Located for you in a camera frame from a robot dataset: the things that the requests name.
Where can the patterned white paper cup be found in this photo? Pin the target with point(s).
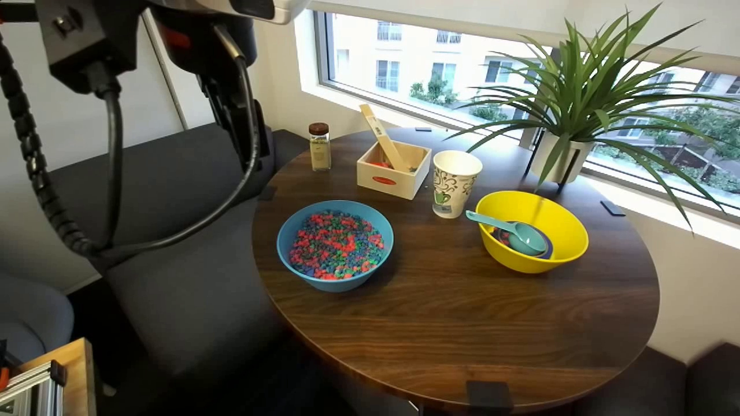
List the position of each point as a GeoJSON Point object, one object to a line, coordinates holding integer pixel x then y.
{"type": "Point", "coordinates": [453, 174]}

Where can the blue bowl of beads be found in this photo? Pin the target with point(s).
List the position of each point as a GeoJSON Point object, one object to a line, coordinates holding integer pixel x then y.
{"type": "Point", "coordinates": [334, 246]}

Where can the white wooden box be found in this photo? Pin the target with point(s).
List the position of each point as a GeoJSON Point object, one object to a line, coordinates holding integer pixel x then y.
{"type": "Point", "coordinates": [374, 174]}

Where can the spice jar brown lid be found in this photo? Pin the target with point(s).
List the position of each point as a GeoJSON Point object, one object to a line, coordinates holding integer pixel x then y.
{"type": "Point", "coordinates": [320, 147]}

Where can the teal plastic scoop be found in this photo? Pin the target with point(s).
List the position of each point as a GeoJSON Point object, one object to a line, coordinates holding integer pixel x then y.
{"type": "Point", "coordinates": [520, 237]}

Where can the potted green plant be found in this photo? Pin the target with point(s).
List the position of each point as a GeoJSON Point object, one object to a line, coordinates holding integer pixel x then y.
{"type": "Point", "coordinates": [590, 87]}

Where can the grey-blue chair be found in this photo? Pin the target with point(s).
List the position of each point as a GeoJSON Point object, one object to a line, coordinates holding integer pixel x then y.
{"type": "Point", "coordinates": [33, 317]}

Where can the aluminium frame rail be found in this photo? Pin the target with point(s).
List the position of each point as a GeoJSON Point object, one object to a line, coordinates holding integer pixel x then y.
{"type": "Point", "coordinates": [35, 392]}

